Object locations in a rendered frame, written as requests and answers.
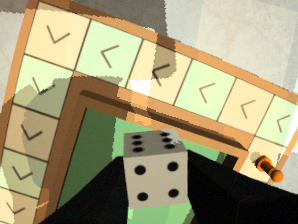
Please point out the orange pawn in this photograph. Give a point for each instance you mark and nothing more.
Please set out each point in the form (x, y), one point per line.
(263, 163)

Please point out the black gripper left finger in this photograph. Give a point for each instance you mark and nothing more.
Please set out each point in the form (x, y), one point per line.
(104, 200)

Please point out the beige die with black pips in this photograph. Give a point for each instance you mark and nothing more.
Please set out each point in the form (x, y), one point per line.
(155, 165)

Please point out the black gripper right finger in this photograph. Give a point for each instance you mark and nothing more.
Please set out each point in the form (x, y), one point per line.
(221, 195)

